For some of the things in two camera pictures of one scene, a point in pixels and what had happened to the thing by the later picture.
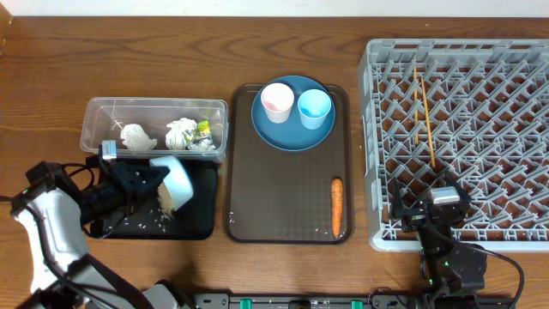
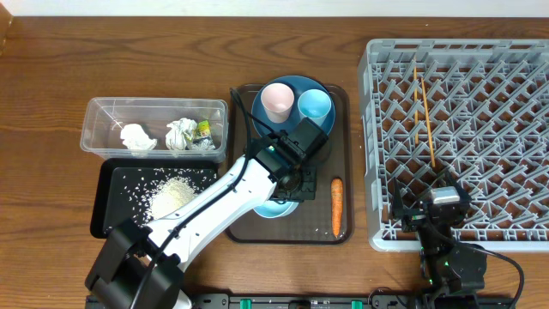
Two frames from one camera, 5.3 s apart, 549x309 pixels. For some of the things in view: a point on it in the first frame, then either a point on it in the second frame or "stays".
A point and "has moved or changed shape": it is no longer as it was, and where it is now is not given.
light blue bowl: [177, 181] → [272, 209]
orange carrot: [336, 199] stays
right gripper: [413, 217] stays
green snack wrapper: [201, 136] stays
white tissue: [135, 138] stays
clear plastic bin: [105, 118] stays
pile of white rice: [165, 202] has moved or changed shape
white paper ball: [176, 138] stays
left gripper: [125, 180] → [284, 199]
